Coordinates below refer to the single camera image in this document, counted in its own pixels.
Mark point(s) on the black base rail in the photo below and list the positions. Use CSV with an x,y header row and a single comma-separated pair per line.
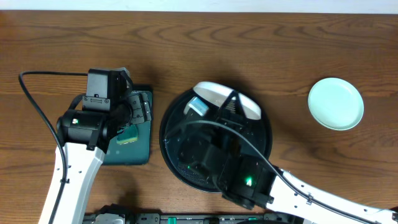
x,y
156,218

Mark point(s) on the light green plate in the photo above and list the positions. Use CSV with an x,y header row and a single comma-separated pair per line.
x,y
335,104

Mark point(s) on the round black tray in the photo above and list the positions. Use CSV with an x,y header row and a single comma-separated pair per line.
x,y
174,118

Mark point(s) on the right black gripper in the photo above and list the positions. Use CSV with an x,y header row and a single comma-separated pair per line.
x,y
224,114

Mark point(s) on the black rectangular water tray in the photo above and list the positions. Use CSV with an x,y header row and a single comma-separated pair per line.
x,y
134,153

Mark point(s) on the green yellow sponge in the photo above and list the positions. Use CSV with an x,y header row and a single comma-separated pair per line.
x,y
127,135

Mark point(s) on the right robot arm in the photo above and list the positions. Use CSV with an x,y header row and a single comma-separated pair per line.
x,y
293,196

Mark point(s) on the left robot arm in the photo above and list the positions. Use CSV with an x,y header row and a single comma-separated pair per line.
x,y
73,176

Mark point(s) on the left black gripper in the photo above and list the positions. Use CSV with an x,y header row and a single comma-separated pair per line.
x,y
138,108

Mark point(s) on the white plate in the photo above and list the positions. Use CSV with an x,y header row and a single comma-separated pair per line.
x,y
216,94

